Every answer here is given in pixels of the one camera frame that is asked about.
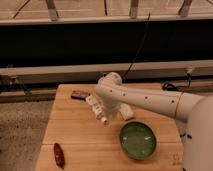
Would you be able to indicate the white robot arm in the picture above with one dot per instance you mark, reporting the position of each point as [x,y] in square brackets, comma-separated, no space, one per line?
[195,110]

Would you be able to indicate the green ceramic bowl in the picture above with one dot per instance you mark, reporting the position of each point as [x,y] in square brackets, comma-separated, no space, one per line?
[137,140]

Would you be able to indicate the brown rectangular block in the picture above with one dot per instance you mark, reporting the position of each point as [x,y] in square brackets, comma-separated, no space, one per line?
[80,95]

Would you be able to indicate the red chili pepper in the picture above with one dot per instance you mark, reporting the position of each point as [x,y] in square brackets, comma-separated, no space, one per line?
[59,155]

